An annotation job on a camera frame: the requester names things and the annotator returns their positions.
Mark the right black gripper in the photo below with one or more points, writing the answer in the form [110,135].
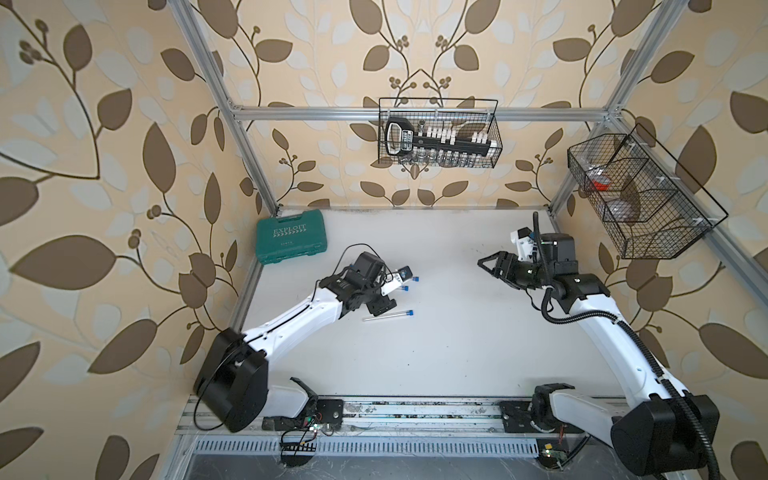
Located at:
[503,257]

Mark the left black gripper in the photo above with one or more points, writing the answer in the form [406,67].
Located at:
[380,305]

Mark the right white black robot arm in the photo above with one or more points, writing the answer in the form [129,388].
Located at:
[664,427]

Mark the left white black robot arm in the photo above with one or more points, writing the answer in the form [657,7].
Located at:
[234,382]

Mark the green plastic tool case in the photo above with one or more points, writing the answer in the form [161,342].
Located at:
[282,238]

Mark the red item in basket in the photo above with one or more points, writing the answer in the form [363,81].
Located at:
[598,179]

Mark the black socket holder set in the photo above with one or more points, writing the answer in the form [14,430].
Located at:
[403,138]

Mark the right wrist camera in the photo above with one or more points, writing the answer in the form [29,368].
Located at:
[524,243]

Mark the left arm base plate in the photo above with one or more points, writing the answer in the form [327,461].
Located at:
[326,414]

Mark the aluminium front rail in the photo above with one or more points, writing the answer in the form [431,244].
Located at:
[419,415]

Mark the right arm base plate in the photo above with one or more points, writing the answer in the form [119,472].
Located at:
[519,417]

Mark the black wire basket back wall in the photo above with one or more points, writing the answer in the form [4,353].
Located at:
[464,115]

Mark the black wire basket wall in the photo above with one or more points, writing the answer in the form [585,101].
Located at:
[657,207]
[464,115]

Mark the black wire basket right wall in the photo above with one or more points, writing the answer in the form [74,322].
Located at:
[657,207]

